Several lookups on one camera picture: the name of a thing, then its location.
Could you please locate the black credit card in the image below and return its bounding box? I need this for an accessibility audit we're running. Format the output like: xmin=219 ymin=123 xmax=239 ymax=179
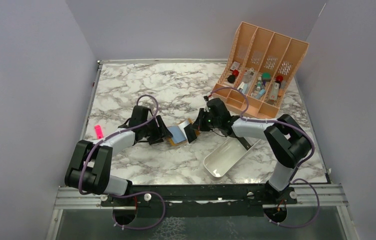
xmin=184 ymin=125 xmax=197 ymax=143

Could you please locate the light blue tube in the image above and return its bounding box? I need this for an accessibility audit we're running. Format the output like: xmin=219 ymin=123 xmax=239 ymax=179
xmin=255 ymin=89 xmax=266 ymax=100

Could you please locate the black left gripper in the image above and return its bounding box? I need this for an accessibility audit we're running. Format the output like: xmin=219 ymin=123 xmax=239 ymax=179
xmin=142 ymin=115 xmax=173 ymax=145

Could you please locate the peach desk organizer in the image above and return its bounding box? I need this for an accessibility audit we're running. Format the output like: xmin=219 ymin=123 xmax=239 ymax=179
xmin=211 ymin=22 xmax=309 ymax=119

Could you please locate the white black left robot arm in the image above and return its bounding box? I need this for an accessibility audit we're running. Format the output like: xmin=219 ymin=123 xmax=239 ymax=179
xmin=65 ymin=105 xmax=173 ymax=206

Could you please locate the white red tube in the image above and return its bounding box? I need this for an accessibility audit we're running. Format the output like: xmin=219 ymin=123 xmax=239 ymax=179
xmin=269 ymin=81 xmax=280 ymax=101

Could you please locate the red round cap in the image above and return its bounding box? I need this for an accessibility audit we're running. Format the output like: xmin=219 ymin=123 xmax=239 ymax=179
xmin=232 ymin=69 xmax=239 ymax=77

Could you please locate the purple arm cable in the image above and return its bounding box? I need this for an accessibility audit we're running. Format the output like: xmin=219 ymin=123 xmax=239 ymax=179
xmin=78 ymin=94 xmax=160 ymax=196
xmin=204 ymin=86 xmax=320 ymax=229

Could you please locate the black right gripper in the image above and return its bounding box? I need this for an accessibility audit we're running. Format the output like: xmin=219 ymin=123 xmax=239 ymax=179
xmin=191 ymin=108 xmax=221 ymax=132

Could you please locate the black round cap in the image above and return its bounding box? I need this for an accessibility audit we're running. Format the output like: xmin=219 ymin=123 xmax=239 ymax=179
xmin=227 ymin=74 xmax=236 ymax=84

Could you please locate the black mounting rail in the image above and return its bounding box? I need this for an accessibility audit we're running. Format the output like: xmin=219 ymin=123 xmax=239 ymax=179
xmin=101 ymin=183 xmax=297 ymax=218

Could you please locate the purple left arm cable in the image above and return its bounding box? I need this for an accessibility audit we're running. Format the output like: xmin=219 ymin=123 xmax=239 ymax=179
xmin=78 ymin=94 xmax=160 ymax=196

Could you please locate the white plastic tray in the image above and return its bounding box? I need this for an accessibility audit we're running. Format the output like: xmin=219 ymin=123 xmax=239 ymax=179
xmin=203 ymin=137 xmax=261 ymax=179

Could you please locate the green round cap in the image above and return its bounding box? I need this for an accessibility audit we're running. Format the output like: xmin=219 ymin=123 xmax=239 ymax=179
xmin=261 ymin=72 xmax=271 ymax=81

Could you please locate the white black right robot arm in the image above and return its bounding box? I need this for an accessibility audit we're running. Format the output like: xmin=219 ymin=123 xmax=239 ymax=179
xmin=192 ymin=98 xmax=315 ymax=204

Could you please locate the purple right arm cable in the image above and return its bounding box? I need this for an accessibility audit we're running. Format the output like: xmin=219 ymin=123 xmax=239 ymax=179
xmin=204 ymin=86 xmax=320 ymax=229

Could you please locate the pink highlighter marker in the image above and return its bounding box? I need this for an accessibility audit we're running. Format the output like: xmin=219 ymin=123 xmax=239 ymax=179
xmin=94 ymin=125 xmax=104 ymax=140

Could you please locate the yellow leather card holder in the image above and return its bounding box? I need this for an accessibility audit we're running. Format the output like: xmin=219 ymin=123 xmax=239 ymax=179
xmin=168 ymin=118 xmax=200 ymax=147

